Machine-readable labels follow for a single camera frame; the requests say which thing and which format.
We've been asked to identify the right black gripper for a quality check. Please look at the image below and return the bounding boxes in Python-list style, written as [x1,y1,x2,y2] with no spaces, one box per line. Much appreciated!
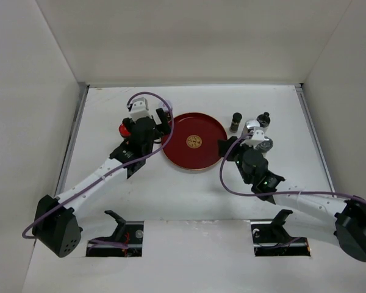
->
[217,136,256,184]

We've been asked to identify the small black spice bottle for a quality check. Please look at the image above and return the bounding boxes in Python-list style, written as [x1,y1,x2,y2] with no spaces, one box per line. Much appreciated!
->
[229,112,242,133]

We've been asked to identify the silver lid white shaker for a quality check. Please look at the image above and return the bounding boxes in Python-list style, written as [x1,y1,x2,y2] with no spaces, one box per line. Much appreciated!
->
[241,119,262,138]

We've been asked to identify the red lid sauce jar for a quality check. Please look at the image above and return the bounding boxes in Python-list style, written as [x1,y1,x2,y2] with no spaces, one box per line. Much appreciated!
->
[118,123,131,139]

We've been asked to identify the purple label spice jar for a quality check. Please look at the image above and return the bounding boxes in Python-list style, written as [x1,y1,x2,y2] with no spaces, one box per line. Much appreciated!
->
[159,100,173,121]

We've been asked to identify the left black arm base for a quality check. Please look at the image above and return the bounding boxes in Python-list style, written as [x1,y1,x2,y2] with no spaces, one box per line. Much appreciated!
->
[85,210,145,258]

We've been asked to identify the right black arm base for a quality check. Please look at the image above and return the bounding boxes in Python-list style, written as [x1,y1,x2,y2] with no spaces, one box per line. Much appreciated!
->
[250,209,310,257]

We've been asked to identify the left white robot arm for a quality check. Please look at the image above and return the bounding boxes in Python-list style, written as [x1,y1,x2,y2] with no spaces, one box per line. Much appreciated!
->
[31,108,172,258]

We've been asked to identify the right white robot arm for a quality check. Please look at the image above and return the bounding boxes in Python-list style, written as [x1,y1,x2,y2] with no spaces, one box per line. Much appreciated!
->
[218,136,366,262]

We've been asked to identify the round red lacquer tray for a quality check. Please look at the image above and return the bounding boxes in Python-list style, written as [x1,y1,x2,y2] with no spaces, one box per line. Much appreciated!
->
[162,112,228,170]

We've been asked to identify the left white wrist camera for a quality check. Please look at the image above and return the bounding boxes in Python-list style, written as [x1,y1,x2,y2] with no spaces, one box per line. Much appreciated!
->
[127,97,150,121]

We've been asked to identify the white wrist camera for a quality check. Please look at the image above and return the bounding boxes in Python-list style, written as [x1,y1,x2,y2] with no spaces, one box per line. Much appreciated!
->
[127,97,150,121]
[246,129,265,147]

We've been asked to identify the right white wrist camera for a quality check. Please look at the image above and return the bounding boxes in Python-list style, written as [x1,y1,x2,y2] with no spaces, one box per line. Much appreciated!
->
[246,129,265,147]

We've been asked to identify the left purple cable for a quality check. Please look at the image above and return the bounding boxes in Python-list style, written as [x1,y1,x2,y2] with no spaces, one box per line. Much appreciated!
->
[21,91,175,239]

